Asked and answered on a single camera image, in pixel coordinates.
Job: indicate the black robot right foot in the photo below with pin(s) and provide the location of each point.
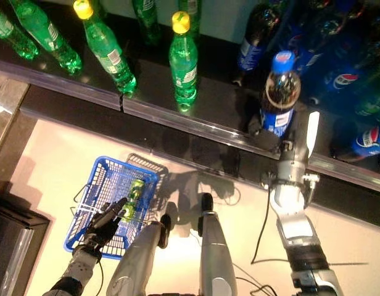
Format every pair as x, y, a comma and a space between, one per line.
207, 203

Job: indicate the silver robot leg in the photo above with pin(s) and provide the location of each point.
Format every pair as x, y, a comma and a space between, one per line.
137, 262
214, 256

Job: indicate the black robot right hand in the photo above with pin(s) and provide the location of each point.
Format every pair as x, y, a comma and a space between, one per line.
290, 151

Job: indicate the silver robot right leg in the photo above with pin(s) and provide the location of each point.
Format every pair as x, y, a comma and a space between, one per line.
214, 256

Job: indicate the silver robot left leg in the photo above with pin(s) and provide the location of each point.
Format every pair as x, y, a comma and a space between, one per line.
137, 262

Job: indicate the green bottle in basket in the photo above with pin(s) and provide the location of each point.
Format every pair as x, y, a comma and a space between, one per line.
133, 197

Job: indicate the black robot foot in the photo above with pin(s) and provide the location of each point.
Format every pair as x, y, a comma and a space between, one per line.
207, 203
165, 229

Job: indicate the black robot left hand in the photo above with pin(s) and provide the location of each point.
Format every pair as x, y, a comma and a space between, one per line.
103, 225

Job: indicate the blue plastic shopping basket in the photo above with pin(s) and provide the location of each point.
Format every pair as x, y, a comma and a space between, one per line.
103, 168

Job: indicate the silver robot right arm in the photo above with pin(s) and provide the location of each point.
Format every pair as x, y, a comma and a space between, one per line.
288, 197

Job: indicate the black robot left foot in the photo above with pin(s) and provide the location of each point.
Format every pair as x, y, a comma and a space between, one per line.
165, 229

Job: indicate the green drink can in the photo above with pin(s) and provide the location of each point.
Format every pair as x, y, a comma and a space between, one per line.
372, 105

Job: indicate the green soda bottle yellow cap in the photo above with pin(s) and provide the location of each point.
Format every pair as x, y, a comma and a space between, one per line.
148, 18
108, 54
196, 18
183, 64
11, 34
49, 37

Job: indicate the dark glossy cabinet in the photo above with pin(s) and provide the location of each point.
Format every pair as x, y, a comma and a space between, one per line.
11, 246

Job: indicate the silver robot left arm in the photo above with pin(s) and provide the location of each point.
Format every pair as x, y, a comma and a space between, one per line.
79, 268

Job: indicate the dark shelf board clear rail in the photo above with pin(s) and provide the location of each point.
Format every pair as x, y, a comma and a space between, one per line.
54, 84
221, 101

